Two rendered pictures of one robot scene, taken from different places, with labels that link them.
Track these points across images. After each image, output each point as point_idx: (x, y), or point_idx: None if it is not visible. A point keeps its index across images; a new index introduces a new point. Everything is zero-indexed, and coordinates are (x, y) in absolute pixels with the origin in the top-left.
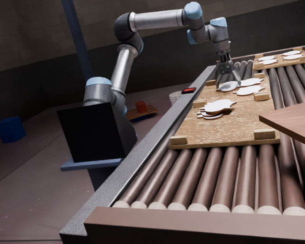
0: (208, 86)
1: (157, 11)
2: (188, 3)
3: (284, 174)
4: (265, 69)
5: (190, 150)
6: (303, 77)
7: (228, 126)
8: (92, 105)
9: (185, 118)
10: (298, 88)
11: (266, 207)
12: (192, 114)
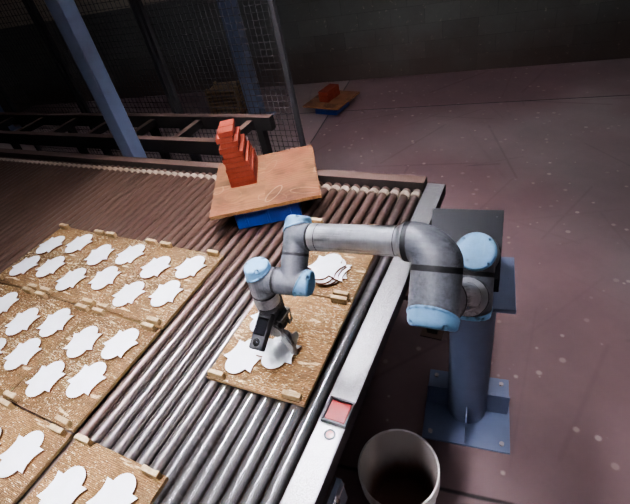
0: (300, 389)
1: (352, 225)
2: (300, 215)
3: (324, 204)
4: (151, 464)
5: None
6: (176, 355)
7: None
8: (454, 209)
9: (364, 271)
10: (220, 311)
11: (343, 187)
12: (355, 278)
